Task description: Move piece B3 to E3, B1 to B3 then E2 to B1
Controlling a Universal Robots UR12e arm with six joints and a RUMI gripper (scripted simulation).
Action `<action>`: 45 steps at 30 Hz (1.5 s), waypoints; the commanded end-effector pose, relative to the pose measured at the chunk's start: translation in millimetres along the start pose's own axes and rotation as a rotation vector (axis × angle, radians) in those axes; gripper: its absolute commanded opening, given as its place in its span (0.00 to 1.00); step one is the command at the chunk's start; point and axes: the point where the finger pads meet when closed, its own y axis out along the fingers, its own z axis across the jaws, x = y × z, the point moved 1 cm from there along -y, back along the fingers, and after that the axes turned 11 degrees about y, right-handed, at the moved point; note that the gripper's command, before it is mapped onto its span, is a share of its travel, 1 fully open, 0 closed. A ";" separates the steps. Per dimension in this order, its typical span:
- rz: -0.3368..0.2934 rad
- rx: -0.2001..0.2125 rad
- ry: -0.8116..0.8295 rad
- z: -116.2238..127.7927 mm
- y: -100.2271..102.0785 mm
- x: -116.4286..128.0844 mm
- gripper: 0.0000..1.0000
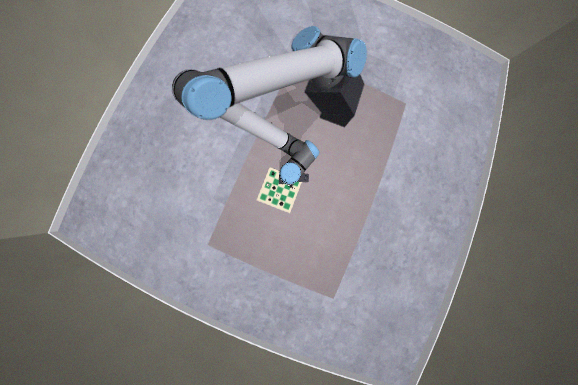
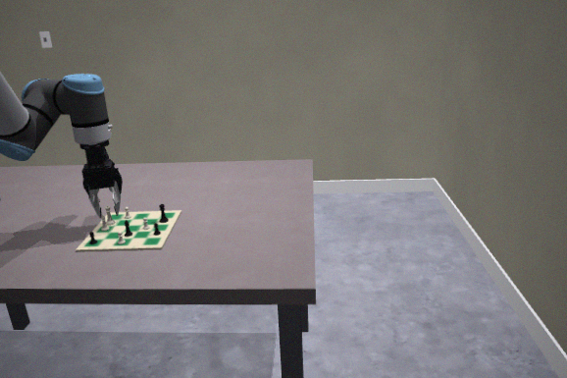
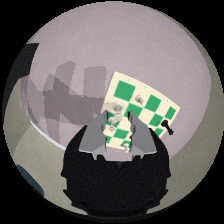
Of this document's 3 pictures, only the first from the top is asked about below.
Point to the green and cream chessboard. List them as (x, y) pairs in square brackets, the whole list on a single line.
[(286, 194)]

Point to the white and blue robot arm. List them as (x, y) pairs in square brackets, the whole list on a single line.
[(208, 97)]

